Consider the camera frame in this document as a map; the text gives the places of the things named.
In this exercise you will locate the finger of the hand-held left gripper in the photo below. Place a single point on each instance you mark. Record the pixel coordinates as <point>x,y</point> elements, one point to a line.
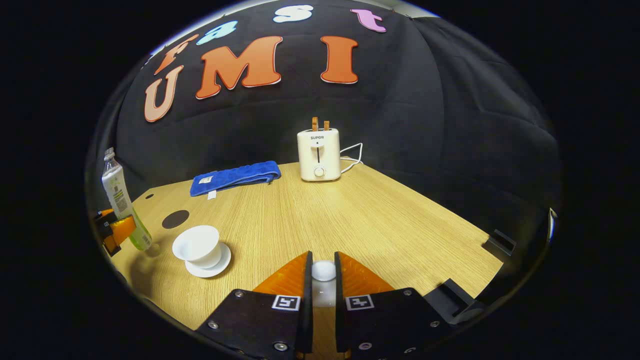
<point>124,227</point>
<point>111,246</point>

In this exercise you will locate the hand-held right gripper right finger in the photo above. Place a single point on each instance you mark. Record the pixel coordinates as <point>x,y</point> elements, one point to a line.
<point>341,310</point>

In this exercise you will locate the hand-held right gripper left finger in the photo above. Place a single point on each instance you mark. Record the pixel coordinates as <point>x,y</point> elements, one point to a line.
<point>306,310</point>

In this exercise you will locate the clear water bottle green label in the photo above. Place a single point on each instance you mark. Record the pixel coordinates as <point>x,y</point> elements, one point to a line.
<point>116,187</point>

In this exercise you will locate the white teacup lid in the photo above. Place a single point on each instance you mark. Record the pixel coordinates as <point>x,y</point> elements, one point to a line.
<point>323,271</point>

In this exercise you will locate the dark round coaster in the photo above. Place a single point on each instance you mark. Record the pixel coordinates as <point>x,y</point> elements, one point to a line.
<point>175,219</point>

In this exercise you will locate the white teacup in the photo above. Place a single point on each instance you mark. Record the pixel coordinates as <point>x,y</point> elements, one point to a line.
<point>199,244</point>

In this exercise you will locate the white saucer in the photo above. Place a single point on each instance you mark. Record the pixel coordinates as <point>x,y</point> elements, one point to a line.
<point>220,265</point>

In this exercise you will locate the blue folded towel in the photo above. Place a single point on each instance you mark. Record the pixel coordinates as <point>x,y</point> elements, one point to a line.
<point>235,176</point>

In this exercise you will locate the white toaster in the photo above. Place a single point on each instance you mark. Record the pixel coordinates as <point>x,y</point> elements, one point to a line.
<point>318,155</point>

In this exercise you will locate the black backdrop cloth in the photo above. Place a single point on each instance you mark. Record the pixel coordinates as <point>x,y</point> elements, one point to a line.
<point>425,125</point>

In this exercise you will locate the black table bracket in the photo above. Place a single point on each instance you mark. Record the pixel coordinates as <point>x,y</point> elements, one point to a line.
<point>452,300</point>
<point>500,242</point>

